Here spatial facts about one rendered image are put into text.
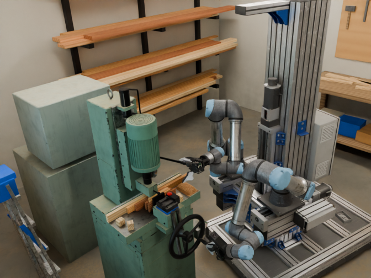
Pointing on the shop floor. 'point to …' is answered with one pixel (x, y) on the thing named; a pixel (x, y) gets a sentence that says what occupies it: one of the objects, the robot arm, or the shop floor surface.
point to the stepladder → (25, 225)
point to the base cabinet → (116, 247)
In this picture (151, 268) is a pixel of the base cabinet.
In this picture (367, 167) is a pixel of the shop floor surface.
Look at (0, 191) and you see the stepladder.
